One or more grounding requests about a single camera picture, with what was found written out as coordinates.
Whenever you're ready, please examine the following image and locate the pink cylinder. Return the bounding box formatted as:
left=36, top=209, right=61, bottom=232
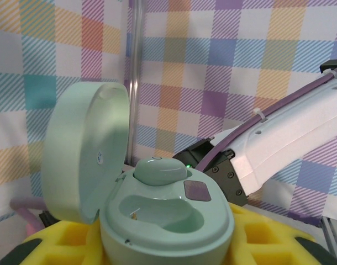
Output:
left=9, top=199, right=45, bottom=237

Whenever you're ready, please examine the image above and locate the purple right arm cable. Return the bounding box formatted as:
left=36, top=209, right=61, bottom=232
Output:
left=196, top=70, right=336, bottom=172

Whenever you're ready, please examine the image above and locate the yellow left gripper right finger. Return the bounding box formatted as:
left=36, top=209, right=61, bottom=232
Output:
left=225, top=202, right=337, bottom=265

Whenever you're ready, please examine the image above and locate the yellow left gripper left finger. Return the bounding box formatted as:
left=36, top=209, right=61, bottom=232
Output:
left=0, top=219, right=103, bottom=265

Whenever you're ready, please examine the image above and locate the mint green earbud charging case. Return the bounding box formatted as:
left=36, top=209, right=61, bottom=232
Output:
left=43, top=82, right=236, bottom=265

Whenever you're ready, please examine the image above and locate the aluminium mounting rail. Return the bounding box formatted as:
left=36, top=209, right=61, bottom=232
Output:
left=319, top=216, right=337, bottom=240

